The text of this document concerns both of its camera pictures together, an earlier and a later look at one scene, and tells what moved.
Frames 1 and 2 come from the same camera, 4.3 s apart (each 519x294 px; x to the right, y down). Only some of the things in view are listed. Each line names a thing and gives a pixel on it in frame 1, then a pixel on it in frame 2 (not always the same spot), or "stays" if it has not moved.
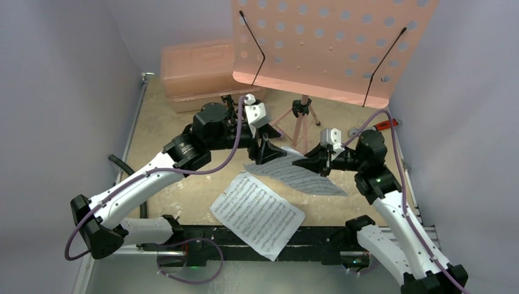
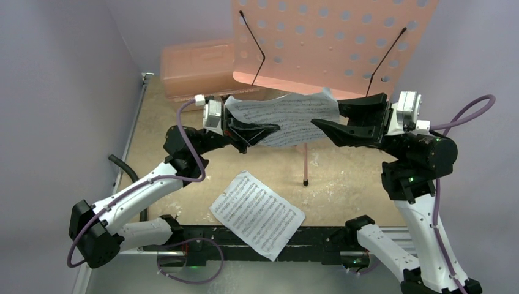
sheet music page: (302, 177) to (292, 113)
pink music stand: (358, 51) stays
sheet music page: (263, 219) stays
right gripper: (328, 160) to (383, 123)
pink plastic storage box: (198, 74) stays
